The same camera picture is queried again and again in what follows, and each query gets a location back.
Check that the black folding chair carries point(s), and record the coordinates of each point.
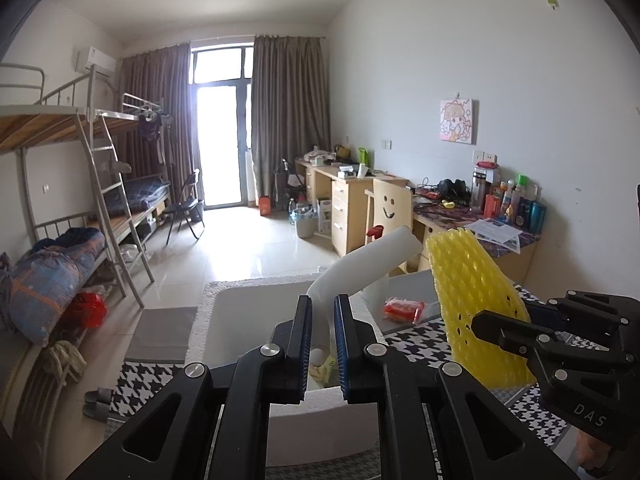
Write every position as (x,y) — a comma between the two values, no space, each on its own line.
(182,207)

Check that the white foam box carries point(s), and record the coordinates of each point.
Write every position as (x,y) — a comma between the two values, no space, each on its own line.
(235,325)

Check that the wooden chair with smiley face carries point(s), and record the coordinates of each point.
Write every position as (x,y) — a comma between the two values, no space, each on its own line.
(390,205)

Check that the blue bedding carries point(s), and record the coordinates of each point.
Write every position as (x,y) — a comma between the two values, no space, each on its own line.
(142,194)

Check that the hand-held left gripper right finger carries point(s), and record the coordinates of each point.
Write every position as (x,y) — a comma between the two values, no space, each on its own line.
(342,345)

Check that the white air conditioner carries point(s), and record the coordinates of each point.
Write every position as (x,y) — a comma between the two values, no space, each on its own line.
(95,59)

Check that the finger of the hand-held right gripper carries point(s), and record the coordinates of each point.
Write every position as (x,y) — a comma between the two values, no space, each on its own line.
(505,330)
(595,310)

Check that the black bag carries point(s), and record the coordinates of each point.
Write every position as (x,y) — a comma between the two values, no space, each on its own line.
(287,182)

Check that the houndstooth tablecloth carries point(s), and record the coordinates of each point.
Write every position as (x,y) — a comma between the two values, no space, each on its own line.
(150,380)

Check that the orange box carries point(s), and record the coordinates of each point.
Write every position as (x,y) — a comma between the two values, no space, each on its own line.
(265,206)

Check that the row of toiletry bottles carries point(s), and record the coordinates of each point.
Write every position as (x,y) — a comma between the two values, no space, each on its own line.
(520,210)

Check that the dark hanging clothes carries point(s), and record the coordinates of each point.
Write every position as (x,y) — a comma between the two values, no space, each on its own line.
(151,132)

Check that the metal bunk bed with ladder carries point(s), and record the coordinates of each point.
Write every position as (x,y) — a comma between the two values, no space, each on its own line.
(40,125)

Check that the glass balcony door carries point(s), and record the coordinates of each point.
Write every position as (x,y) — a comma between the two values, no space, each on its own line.
(222,150)

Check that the green snack packet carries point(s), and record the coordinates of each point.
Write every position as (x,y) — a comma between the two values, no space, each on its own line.
(327,366)

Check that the white foam tube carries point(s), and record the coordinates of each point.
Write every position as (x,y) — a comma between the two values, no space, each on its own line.
(365,265)

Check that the beige cloth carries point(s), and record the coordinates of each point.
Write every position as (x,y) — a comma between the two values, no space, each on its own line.
(62,360)

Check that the clear water bottle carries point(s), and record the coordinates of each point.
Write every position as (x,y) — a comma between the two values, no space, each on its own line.
(478,192)

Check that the brown curtain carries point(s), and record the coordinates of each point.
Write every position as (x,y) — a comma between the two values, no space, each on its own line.
(290,110)
(155,110)

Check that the grey bucket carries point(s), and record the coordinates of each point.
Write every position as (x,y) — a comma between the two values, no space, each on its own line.
(306,225)

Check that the wooden desk with drawers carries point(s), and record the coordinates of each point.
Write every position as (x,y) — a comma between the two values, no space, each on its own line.
(345,210)

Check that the green bag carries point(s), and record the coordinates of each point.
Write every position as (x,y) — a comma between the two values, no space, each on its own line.
(363,156)

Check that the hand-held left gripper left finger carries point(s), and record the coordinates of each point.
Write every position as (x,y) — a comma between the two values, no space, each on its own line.
(302,345)

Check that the grey slipper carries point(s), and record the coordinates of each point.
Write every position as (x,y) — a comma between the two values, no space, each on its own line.
(97,412)
(100,395)

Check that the white carton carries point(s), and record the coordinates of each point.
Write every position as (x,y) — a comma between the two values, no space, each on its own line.
(325,216)

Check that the pink cartoon wall picture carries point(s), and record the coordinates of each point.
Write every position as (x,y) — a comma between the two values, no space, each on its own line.
(458,121)

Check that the yellow foam fruit net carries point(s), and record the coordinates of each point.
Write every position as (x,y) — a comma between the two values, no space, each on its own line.
(475,290)

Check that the red snack packet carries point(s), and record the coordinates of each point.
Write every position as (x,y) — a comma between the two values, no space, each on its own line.
(402,310)

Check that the black headphones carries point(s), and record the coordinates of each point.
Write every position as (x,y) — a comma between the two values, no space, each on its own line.
(454,190)

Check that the red plastic bag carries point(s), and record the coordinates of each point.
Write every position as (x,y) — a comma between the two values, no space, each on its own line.
(91,309)

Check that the person's right hand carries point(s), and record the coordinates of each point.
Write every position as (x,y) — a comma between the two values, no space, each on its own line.
(590,452)

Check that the printed paper sheets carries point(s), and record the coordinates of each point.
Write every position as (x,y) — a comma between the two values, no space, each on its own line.
(495,232)

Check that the wooden desk with patterned cover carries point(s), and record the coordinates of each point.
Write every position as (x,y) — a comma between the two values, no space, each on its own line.
(520,260)

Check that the blue rolled quilt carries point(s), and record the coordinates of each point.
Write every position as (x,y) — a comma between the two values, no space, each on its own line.
(50,280)

